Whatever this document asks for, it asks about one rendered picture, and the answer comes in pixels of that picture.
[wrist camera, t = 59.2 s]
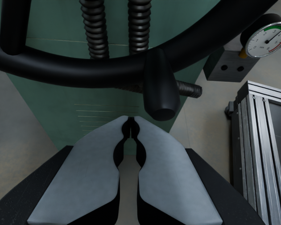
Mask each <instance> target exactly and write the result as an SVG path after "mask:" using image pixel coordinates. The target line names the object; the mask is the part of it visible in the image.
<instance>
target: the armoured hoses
mask: <svg viewBox="0 0 281 225"><path fill-rule="evenodd" d="M128 1H129V2H128V8H129V9H128V14H129V16H128V21H129V22H128V26H129V29H128V32H129V34H128V37H129V40H128V42H129V55H132V54H137V53H140V52H143V51H146V50H148V48H149V45H148V43H149V32H150V29H149V27H150V21H151V18H150V15H151V10H150V9H151V7H152V5H151V3H150V2H151V1H152V0H128ZM79 3H80V4H81V5H82V6H81V8H80V9H81V10H82V11H83V13H82V17H83V18H84V19H83V23H84V24H85V26H84V29H85V30H86V32H85V34H86V35H87V38H86V40H87V41H88V43H87V45H88V46H89V48H88V50H89V51H90V53H89V55H90V56H91V57H90V59H108V58H110V56H109V51H108V50H109V46H108V41H107V39H108V36H107V30H106V29H107V25H106V19H105V16H106V13H105V12H104V10H105V6H104V0H79ZM176 82H177V85H178V89H179V95H182V96H188V97H193V98H199V97H200V96H201V95H202V87H201V86H199V85H195V84H191V83H187V82H184V81H179V80H176ZM115 88H117V89H122V90H126V91H129V92H135V93H141V94H143V83H141V84H136V85H131V86H125V87H115Z"/></svg>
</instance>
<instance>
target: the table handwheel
mask: <svg viewBox="0 0 281 225"><path fill-rule="evenodd" d="M31 1H32V0H2V5H1V20H0V71H3V72H6V73H9V74H12V75H15V76H19V77H22V78H25V79H29V80H34V81H38V82H42V83H48V84H52V85H58V86H64V87H72V88H118V87H125V86H131V85H136V84H141V83H143V81H144V69H145V62H146V54H147V53H148V52H149V51H150V50H151V49H154V48H160V49H162V50H164V51H165V53H166V56H167V59H168V61H169V63H170V65H171V68H172V71H173V73H175V72H178V71H180V70H182V69H184V68H187V67H189V66H191V65H193V64H195V63H196V62H198V61H200V60H202V59H204V58H205V57H207V56H209V55H210V54H212V53H214V52H215V51H217V50H218V49H220V48H221V47H223V46H224V45H226V44H227V43H228V42H230V41H231V40H232V39H234V38H235V37H237V36H238V35H239V34H240V33H242V32H243V31H244V30H246V29H247V28H248V27H249V26H250V25H252V24H253V23H254V22H255V21H256V20H257V19H259V18H260V17H261V16H262V15H263V14H264V13H265V12H266V11H268V10H269V9H270V8H271V7H272V6H273V5H274V4H275V3H276V2H277V1H278V0H221V1H220V2H219V3H218V4H217V5H216V6H214V7H213V8H212V9H211V10H210V11H209V12H208V13H207V14H206V15H204V16H203V17H202V18H201V19H199V20H198V21H197V22H196V23H194V24H193V25H192V26H191V27H189V28H188V29H186V30H185V31H183V32H182V33H180V34H179V35H177V36H175V37H174V38H172V39H170V40H168V41H166V42H164V43H162V44H160V45H158V46H156V47H154V48H151V49H149V50H146V51H143V52H140V53H137V54H132V55H128V56H124V57H118V58H108V59H84V58H72V57H66V56H61V55H57V54H52V53H48V52H44V51H41V50H37V49H34V48H32V47H29V46H26V45H25V43H26V36H27V29H28V22H29V13H30V7H31Z"/></svg>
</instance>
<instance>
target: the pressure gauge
mask: <svg viewBox="0 0 281 225"><path fill-rule="evenodd" d="M280 31H281V17H280V16H279V15H277V14H275V13H268V14H264V15H262V16H261V17H260V18H259V19H257V20H256V21H255V22H254V23H253V24H252V25H250V26H249V27H248V28H247V29H246V30H244V31H243V32H242V33H241V36H240V43H241V45H242V46H243V48H242V49H241V52H240V54H239V57H241V58H247V56H249V57H251V58H262V57H265V56H268V55H270V54H272V53H274V52H276V51H277V50H279V49H280V48H281V32H280ZM279 32H280V33H279ZM278 33H279V34H278ZM277 34H278V35H277ZM275 35H277V36H275ZM274 36H275V37H274ZM273 37H274V38H273ZM272 38H273V39H272ZM270 39H272V40H271V41H270V42H269V43H268V44H266V43H265V41H266V40H270Z"/></svg>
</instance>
